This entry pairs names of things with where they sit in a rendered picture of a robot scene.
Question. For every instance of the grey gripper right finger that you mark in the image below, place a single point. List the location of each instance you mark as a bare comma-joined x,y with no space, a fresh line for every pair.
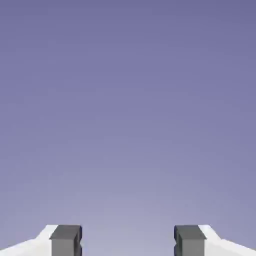
192,242

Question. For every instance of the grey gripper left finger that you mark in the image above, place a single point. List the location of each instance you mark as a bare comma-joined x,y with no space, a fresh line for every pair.
64,242

